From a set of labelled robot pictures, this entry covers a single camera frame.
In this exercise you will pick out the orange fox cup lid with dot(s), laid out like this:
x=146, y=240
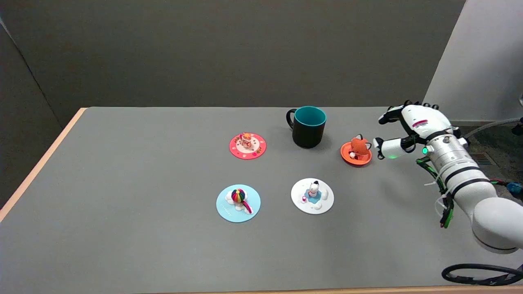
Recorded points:
x=359, y=149

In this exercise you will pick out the pink cup lid with figurine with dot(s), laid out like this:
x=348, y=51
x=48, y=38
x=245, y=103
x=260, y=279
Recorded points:
x=239, y=151

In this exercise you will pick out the floor vent grille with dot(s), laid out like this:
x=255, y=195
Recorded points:
x=484, y=159

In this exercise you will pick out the light blue rainbow cup lid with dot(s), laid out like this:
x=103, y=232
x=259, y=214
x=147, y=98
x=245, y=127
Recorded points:
x=229, y=208

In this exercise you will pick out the black mug teal inside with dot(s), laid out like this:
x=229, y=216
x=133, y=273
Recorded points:
x=308, y=132

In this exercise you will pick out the white cup lid with figurine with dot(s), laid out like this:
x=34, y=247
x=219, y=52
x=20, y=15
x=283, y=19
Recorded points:
x=312, y=202

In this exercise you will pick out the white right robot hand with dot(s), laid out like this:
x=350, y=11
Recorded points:
x=425, y=120

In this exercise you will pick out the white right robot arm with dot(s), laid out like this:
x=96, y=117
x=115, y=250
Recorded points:
x=470, y=183

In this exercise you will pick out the office chair base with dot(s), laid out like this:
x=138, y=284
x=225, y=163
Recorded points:
x=496, y=123

